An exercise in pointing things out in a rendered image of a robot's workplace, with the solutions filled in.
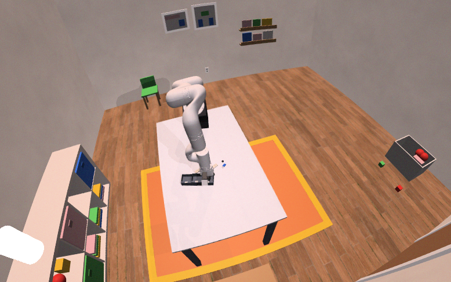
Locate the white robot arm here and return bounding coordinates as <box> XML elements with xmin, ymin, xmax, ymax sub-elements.
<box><xmin>166</xmin><ymin>76</ymin><xmax>212</xmax><ymax>170</ymax></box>

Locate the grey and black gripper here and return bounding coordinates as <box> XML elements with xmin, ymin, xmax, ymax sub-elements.
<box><xmin>199</xmin><ymin>164</ymin><xmax>215</xmax><ymax>181</ymax></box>

